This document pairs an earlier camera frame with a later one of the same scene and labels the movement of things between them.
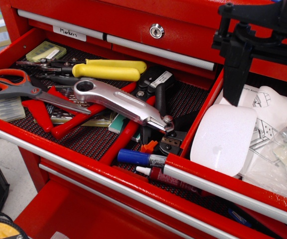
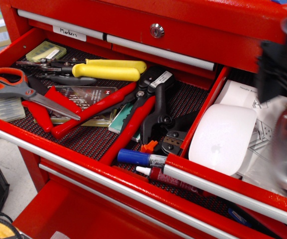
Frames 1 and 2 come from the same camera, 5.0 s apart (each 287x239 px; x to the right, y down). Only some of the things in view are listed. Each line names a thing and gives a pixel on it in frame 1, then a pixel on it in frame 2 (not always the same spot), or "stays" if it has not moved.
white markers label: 69,33 stays
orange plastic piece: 148,147 stays
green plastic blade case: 46,50 stays
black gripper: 244,27 → 280,65
